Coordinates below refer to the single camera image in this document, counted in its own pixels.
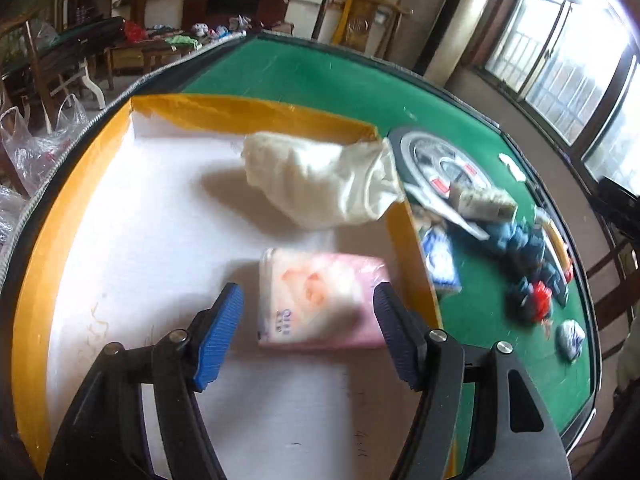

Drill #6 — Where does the grey-blue wipes package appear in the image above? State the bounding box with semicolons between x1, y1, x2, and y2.
534;207;573;307

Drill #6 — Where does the white cloth bundle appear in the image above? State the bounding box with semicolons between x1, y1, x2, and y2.
242;132;404;230

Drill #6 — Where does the pack of coloured sponge cloths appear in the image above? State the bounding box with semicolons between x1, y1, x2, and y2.
541;219;573;282

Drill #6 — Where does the blue white plastic bag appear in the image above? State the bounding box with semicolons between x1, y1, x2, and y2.
555;320;586;363

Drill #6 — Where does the white standing air conditioner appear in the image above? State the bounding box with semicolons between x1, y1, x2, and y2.
413;0;489;87

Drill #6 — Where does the wooden chair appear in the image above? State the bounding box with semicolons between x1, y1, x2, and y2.
311;0;413;60

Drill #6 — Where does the pink tissue pack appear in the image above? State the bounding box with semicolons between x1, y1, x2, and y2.
257;248;390;351

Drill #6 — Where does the red plastic bag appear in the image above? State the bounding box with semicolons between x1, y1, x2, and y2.
529;281;552;322

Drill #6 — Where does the lemon print tissue pack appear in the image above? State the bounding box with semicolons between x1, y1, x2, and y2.
449;183;518;223

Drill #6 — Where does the clear plastic bag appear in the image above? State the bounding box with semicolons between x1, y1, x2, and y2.
1;94;88;196

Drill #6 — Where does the blue tissue pack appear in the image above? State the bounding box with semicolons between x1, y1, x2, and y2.
421;226;462;296

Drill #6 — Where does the blue microfiber towel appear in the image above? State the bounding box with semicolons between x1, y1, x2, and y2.
484;222;555;324

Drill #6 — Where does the white paper slip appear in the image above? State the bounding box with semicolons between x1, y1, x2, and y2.
498;153;527;182

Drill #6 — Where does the round mahjong table centre panel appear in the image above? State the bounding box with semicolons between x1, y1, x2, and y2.
386;127;494;200

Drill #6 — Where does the yellow-edged white tray box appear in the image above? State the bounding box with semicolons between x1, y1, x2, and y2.
1;94;438;479

